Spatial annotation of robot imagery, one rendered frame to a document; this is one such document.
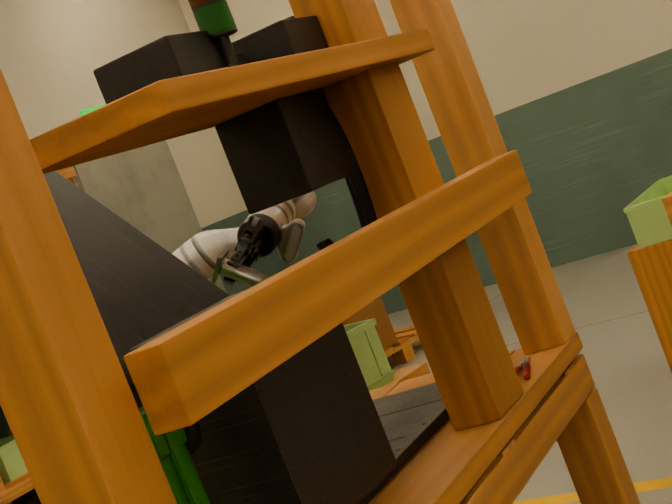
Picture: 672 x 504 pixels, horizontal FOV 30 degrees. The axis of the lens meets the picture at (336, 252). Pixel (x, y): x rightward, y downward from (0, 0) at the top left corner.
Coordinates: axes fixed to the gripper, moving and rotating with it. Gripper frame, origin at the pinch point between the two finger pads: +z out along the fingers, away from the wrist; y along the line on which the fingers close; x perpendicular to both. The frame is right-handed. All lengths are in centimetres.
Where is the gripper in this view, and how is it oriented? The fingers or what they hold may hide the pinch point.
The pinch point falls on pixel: (234, 268)
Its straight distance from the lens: 219.9
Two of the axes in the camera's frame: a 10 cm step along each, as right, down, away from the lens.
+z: -2.9, 4.6, -8.4
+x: 9.3, 3.6, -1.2
